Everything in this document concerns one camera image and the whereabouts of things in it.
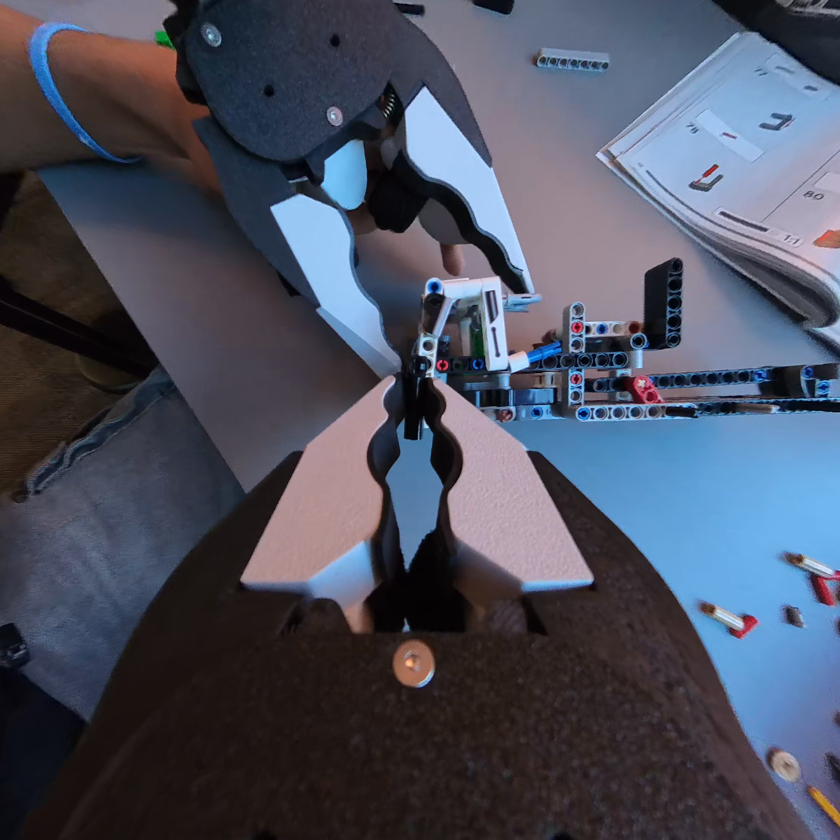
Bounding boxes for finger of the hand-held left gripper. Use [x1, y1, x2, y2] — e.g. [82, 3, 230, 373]
[269, 140, 404, 378]
[379, 85, 536, 296]

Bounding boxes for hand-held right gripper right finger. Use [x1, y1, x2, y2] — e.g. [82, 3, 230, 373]
[425, 378, 596, 608]

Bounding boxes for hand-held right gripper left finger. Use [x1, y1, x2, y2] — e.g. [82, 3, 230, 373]
[238, 374, 404, 636]

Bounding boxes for white black lego truck model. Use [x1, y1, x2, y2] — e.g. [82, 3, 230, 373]
[410, 257, 840, 424]

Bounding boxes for long black lego pin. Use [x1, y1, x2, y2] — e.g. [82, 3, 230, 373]
[402, 373, 431, 442]

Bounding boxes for person's left forearm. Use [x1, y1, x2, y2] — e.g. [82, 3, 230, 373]
[0, 3, 142, 175]

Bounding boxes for grey lego beam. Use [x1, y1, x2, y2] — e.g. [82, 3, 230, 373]
[533, 47, 611, 75]

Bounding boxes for lego instruction booklet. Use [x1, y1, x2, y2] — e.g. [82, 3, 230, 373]
[594, 29, 840, 352]

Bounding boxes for pile of small colourful lego pieces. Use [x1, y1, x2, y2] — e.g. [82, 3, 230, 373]
[696, 550, 840, 829]

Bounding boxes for person's left hand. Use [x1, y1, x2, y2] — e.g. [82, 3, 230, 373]
[91, 29, 468, 278]

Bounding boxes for person's grey jeans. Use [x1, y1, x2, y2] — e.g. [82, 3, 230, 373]
[0, 367, 247, 723]

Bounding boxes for blue wristband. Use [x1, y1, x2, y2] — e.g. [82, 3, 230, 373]
[28, 21, 143, 165]

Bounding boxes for black metal table leg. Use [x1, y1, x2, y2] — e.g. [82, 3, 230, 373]
[0, 274, 161, 382]

